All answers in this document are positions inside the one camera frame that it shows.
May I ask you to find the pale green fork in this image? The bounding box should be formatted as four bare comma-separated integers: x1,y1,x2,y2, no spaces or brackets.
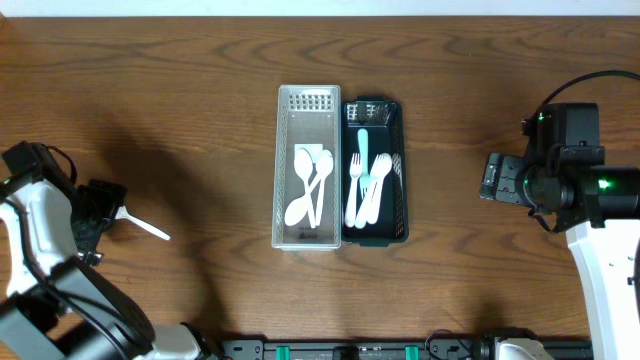
357,128,370,198

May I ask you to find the white fork straight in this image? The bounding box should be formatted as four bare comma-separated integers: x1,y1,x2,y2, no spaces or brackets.
344,153,362,228

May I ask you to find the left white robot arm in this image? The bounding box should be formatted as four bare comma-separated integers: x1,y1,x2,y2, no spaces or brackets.
1,173,212,359

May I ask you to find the white fork angled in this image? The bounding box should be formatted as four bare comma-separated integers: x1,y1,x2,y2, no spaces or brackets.
354,176,378,229

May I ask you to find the black plastic basket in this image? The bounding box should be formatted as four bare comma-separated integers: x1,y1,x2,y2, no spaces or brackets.
341,96,409,247

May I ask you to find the white wide spoon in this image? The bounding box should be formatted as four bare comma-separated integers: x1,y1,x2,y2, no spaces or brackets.
367,153,392,224

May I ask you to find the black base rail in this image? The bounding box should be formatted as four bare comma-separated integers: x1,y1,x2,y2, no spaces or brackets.
208,327,595,360

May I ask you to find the clear plastic basket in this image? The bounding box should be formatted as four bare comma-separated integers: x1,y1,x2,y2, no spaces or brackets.
272,85,342,251

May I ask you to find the white slim spoon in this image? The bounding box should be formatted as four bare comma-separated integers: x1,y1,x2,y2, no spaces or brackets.
294,149,316,228
115,205,171,241
284,174,320,228
315,150,334,227

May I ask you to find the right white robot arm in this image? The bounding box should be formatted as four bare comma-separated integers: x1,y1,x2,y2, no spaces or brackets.
479,153,639,359

